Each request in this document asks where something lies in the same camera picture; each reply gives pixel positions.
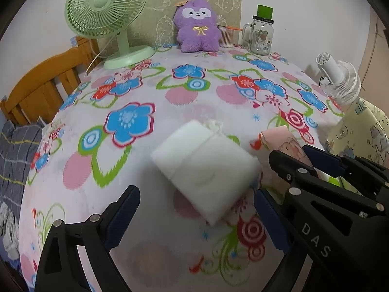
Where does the pink cartoon cloth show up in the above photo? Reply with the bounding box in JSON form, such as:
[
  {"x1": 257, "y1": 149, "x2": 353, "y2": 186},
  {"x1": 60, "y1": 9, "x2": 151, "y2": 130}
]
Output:
[{"x1": 260, "y1": 125, "x2": 312, "y2": 166}]

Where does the yellow cartoon fabric basket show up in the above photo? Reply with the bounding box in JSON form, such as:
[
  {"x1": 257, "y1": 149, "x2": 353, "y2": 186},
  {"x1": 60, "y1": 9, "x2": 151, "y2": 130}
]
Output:
[{"x1": 326, "y1": 98, "x2": 388, "y2": 168}]

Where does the white towel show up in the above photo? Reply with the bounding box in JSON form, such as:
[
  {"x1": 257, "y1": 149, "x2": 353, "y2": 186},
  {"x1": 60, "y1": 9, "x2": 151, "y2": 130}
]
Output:
[{"x1": 151, "y1": 120, "x2": 262, "y2": 225}]

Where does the crumpled white cloth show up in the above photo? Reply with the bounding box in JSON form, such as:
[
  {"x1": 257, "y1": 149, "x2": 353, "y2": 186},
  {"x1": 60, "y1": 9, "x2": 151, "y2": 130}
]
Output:
[{"x1": 0, "y1": 202, "x2": 20, "y2": 260}]

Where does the white floor fan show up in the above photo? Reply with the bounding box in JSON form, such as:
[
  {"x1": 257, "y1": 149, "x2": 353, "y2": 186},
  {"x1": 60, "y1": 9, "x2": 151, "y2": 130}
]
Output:
[{"x1": 316, "y1": 51, "x2": 361, "y2": 106}]

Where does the beige door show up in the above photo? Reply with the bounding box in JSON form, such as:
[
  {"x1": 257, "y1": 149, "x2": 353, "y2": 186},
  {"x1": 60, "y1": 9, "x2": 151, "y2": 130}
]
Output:
[{"x1": 358, "y1": 8, "x2": 389, "y2": 114}]

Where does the grey plaid pillow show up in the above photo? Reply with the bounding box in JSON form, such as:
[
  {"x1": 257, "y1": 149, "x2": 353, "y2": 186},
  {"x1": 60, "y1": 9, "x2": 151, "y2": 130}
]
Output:
[{"x1": 0, "y1": 121, "x2": 44, "y2": 218}]

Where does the floral tablecloth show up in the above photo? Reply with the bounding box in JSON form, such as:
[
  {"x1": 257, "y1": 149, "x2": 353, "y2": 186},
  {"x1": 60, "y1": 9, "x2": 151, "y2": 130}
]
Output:
[{"x1": 19, "y1": 46, "x2": 343, "y2": 291}]

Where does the glass mug jar green lid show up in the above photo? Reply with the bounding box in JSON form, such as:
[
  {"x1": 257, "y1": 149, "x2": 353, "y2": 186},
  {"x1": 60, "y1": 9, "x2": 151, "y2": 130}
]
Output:
[{"x1": 242, "y1": 5, "x2": 274, "y2": 55}]

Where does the cotton swab jar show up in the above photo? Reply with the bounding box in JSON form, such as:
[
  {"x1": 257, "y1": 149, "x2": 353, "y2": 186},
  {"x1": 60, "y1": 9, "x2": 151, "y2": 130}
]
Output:
[{"x1": 218, "y1": 25, "x2": 243, "y2": 48}]

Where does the purple plush toy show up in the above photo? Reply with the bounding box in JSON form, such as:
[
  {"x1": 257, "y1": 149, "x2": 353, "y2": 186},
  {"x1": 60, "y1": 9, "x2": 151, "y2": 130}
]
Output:
[{"x1": 173, "y1": 0, "x2": 221, "y2": 53}]

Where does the green desk fan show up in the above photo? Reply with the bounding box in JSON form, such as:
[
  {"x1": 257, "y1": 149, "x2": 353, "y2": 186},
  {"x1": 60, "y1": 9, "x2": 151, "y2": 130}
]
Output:
[{"x1": 65, "y1": 0, "x2": 155, "y2": 70}]

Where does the olive cartoon wall board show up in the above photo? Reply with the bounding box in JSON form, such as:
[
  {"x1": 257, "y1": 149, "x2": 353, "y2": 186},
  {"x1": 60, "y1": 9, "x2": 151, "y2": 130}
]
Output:
[{"x1": 128, "y1": 0, "x2": 244, "y2": 48}]

